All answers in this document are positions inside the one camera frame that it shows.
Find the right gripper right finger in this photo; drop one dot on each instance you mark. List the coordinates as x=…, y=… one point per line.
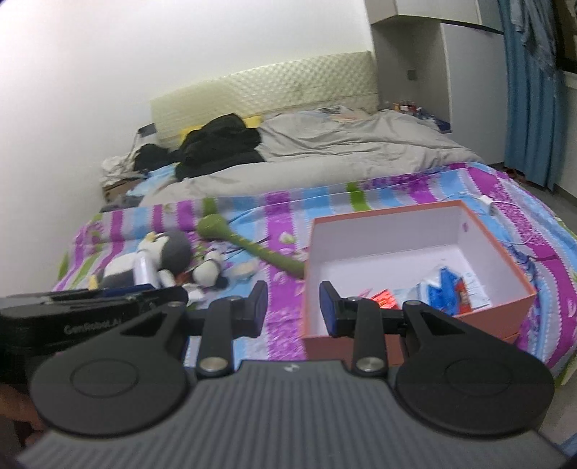
x=366, y=323

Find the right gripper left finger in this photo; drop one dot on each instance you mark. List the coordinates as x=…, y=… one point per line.
x=224, y=321

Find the red foil snack packet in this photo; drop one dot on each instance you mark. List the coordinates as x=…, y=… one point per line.
x=385, y=298

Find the blue white mask package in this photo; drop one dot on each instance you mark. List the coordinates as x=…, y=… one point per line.
x=447, y=290

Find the person's left hand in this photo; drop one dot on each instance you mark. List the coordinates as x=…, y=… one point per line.
x=18, y=407

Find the striped colourful blanket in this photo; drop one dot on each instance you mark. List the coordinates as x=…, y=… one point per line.
x=534, y=236

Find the penguin plush toy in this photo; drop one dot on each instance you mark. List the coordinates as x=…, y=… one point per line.
x=157, y=262

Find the green plush massage hammer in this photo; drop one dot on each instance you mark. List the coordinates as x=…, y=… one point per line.
x=215, y=227

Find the white spray can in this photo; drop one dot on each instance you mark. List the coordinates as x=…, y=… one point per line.
x=144, y=271

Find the pink cardboard box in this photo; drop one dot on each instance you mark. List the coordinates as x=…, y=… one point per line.
x=363, y=253

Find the grey duvet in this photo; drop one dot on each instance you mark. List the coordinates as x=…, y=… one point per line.
x=312, y=148

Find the black clothes pile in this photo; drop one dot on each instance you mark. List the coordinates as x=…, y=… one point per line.
x=204, y=153

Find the small black clothes heap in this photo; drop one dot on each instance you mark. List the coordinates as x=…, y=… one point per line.
x=151, y=157

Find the white crumpled cloth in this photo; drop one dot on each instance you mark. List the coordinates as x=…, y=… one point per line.
x=118, y=168

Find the yellow pillow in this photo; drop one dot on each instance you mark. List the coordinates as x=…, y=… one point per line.
x=228, y=121

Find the cream quilted headboard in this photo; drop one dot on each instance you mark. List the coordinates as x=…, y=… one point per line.
x=310, y=83

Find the blue curtain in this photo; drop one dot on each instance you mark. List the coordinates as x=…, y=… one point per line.
x=536, y=112

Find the grey wardrobe cabinet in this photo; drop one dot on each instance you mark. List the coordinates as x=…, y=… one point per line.
x=448, y=58

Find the hanging denim garment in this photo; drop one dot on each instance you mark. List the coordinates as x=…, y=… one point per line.
x=534, y=21

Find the white charger with cable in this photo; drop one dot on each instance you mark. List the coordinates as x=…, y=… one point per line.
x=488, y=205

